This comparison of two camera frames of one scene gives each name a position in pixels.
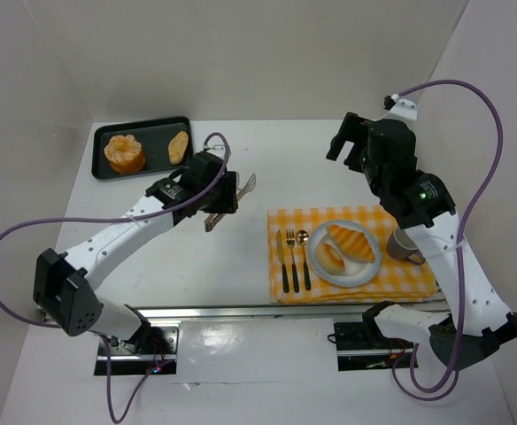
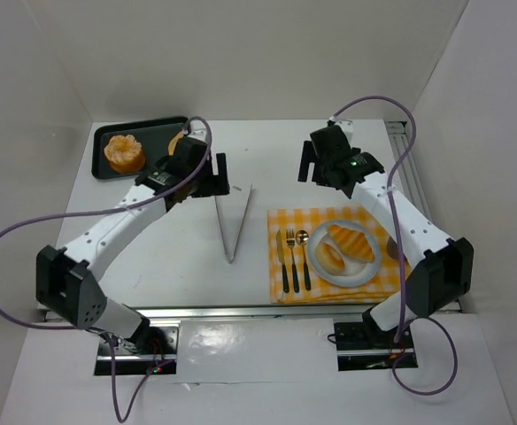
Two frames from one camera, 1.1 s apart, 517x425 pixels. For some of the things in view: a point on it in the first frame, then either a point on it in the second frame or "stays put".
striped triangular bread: [353, 243] stays put
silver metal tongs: [214, 218] to [231, 258]
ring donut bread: [328, 258] stays put
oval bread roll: [177, 147] stays put
